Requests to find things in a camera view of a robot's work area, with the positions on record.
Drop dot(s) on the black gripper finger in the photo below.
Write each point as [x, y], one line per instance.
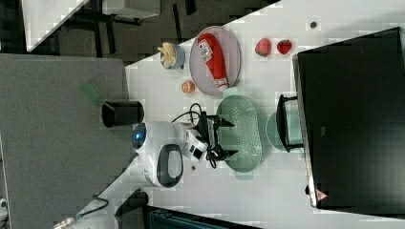
[222, 122]
[222, 155]

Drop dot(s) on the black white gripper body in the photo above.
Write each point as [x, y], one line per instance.
[201, 139]

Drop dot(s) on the green plastic strainer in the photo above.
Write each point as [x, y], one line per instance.
[243, 140]

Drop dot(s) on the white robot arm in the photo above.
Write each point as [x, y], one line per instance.
[160, 148]

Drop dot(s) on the orange slice toy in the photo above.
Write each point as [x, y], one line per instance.
[188, 87]

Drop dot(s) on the blue cup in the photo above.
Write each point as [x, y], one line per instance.
[180, 57]

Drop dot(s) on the green mug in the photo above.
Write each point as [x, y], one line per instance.
[294, 130]

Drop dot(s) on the red plush ketchup bottle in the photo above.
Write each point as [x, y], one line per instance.
[212, 55]

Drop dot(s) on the purple round plate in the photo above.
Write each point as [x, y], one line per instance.
[232, 61]

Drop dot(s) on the yellow plush banana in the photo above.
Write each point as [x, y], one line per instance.
[169, 56]

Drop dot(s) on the pink strawberry toy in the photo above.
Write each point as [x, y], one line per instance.
[263, 47]

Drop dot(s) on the red strawberry toy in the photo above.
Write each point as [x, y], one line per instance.
[284, 46]

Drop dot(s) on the black toaster oven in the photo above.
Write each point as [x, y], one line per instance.
[351, 103]

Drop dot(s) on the black cylinder post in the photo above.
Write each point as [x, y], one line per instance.
[121, 113]

